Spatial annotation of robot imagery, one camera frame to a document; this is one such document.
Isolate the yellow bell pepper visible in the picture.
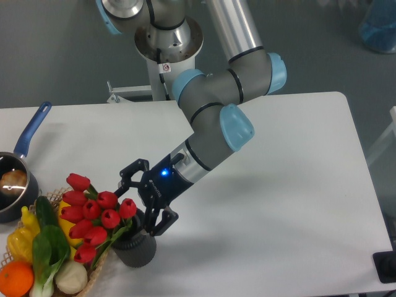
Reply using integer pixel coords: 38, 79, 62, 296
7, 228, 33, 264

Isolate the blue translucent container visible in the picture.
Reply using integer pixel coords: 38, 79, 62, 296
358, 0, 395, 54

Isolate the dark grey ribbed vase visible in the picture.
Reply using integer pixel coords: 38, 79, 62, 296
112, 209, 157, 268

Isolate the blue handled saucepan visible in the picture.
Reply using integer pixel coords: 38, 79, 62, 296
1, 101, 52, 223

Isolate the green cucumber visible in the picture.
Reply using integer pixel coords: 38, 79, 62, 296
35, 196, 59, 229

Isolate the black device at edge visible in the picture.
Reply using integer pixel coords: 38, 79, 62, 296
372, 251, 395, 283

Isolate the brown bread bun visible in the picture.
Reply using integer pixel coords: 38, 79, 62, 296
1, 170, 27, 196

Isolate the orange fruit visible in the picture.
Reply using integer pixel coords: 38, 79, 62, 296
1, 261, 34, 296

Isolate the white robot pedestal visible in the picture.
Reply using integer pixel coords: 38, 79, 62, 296
106, 17, 215, 104

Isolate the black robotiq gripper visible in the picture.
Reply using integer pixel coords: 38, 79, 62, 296
114, 153, 193, 237

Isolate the white frame at right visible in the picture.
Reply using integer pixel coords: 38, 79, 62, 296
366, 106, 395, 167

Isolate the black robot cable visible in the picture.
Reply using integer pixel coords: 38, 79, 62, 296
155, 48, 171, 101

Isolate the beige mushroom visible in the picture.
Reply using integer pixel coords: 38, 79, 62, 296
55, 260, 88, 295

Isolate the yellow corn cob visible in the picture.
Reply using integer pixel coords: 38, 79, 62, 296
69, 246, 77, 260

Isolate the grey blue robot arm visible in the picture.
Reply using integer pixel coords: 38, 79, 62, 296
96, 1, 287, 236

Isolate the red tulip bouquet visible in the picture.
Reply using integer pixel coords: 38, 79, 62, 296
61, 173, 137, 269

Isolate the green bok choy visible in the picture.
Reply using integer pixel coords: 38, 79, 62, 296
29, 225, 71, 296

